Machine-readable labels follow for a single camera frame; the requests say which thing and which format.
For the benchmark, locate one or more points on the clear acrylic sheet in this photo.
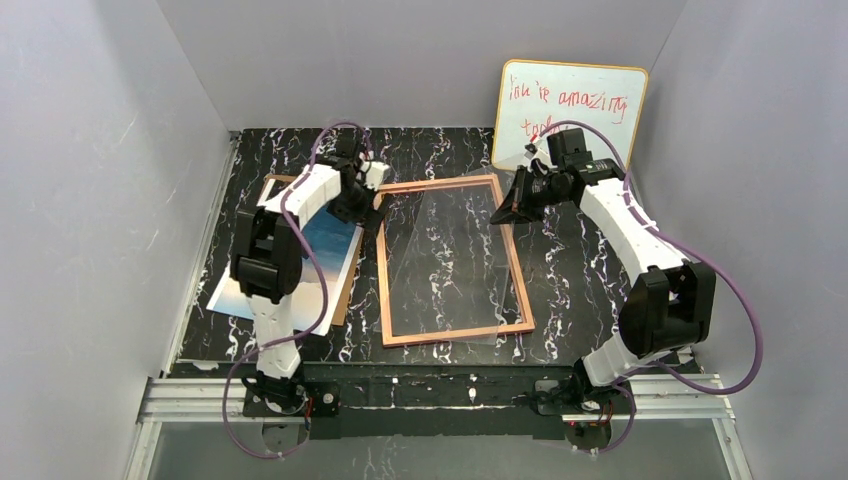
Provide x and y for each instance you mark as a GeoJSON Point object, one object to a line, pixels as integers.
{"type": "Point", "coordinates": [450, 265]}

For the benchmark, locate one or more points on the whiteboard with red writing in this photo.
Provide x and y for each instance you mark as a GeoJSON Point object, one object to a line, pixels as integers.
{"type": "Point", "coordinates": [536, 94]}

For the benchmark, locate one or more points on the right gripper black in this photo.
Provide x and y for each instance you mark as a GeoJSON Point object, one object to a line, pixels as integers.
{"type": "Point", "coordinates": [527, 192]}

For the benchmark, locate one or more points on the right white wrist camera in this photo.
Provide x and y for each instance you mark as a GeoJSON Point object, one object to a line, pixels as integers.
{"type": "Point", "coordinates": [534, 150]}

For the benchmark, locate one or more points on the brown backing board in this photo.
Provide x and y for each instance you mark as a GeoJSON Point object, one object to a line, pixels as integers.
{"type": "Point", "coordinates": [337, 247]}

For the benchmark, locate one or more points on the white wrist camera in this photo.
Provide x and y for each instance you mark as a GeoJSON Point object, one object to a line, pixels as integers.
{"type": "Point", "coordinates": [534, 150]}
{"type": "Point", "coordinates": [374, 173]}

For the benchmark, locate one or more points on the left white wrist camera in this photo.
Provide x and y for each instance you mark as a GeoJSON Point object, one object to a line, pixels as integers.
{"type": "Point", "coordinates": [374, 173]}

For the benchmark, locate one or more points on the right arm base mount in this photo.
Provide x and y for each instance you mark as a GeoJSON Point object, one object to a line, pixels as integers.
{"type": "Point", "coordinates": [601, 404]}

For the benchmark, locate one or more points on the aluminium rail at front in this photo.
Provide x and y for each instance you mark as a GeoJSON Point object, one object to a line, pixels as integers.
{"type": "Point", "coordinates": [206, 400]}

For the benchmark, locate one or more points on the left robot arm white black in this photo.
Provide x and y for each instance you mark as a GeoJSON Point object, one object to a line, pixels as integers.
{"type": "Point", "coordinates": [277, 270]}

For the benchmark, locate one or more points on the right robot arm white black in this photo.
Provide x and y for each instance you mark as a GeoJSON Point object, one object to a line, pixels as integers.
{"type": "Point", "coordinates": [669, 304]}

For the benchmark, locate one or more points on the pink wooden photo frame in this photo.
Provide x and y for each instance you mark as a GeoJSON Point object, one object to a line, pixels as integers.
{"type": "Point", "coordinates": [523, 278]}

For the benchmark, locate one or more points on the sky and sea photo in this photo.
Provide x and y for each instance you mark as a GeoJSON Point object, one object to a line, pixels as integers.
{"type": "Point", "coordinates": [227, 299]}

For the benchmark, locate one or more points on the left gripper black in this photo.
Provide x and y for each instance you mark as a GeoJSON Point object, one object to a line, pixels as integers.
{"type": "Point", "coordinates": [365, 208]}

